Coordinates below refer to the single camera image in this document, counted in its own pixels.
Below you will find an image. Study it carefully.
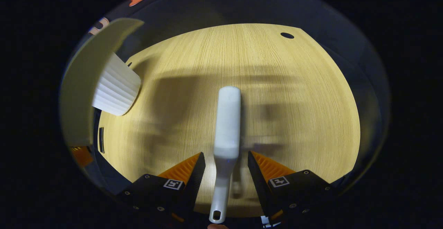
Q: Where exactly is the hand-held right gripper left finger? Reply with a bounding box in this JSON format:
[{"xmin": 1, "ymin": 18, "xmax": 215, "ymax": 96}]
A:
[{"xmin": 118, "ymin": 152, "xmax": 206, "ymax": 222}]

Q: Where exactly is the light grey plastic dustpan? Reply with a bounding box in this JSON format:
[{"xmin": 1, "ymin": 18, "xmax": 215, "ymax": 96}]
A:
[{"xmin": 59, "ymin": 18, "xmax": 145, "ymax": 146}]

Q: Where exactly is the small light grey broom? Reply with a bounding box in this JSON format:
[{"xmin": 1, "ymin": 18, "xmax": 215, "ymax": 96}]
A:
[{"xmin": 209, "ymin": 86, "xmax": 242, "ymax": 224}]

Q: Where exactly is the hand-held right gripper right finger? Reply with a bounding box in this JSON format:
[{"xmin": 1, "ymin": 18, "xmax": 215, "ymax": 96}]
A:
[{"xmin": 247, "ymin": 150, "xmax": 341, "ymax": 222}]

